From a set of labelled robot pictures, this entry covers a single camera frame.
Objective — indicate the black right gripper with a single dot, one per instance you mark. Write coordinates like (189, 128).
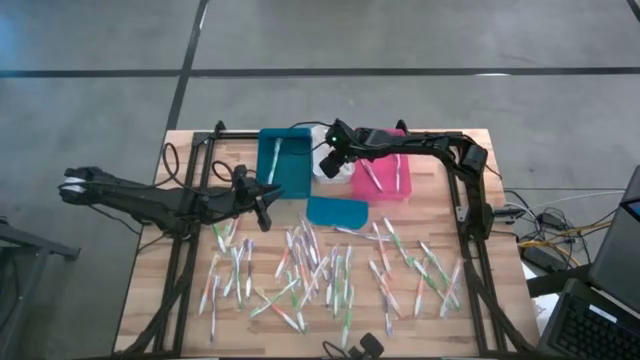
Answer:
(350, 140)

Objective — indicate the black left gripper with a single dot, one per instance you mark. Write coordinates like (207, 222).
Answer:
(235, 195)

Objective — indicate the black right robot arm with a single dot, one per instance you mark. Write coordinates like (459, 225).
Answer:
(425, 142)

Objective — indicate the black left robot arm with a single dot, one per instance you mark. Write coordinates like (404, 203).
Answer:
(150, 200)

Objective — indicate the white plastic bin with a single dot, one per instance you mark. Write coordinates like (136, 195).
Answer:
(347, 175)

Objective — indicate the teal plastic bin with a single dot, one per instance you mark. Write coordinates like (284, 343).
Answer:
(295, 170)

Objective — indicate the pink plastic bin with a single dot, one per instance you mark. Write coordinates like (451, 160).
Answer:
(387, 192)

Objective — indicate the teal plastic lid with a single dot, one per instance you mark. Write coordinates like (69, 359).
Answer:
(335, 212)

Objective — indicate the black power adapter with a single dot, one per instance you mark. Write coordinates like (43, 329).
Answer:
(550, 220)

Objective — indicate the black power strip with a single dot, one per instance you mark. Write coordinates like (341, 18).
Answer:
(542, 257)

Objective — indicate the black metal stand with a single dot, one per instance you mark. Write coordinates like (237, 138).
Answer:
(25, 245)

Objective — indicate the grey laptop screen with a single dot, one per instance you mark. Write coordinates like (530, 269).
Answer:
(620, 240)

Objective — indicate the black open laptop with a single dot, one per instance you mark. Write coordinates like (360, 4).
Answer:
(585, 330)

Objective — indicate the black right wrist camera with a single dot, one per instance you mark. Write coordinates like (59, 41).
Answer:
(330, 165)

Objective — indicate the black metal rig frame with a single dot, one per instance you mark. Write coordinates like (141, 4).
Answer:
(230, 134)

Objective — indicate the silver metal bracket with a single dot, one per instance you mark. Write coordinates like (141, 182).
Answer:
(462, 214)

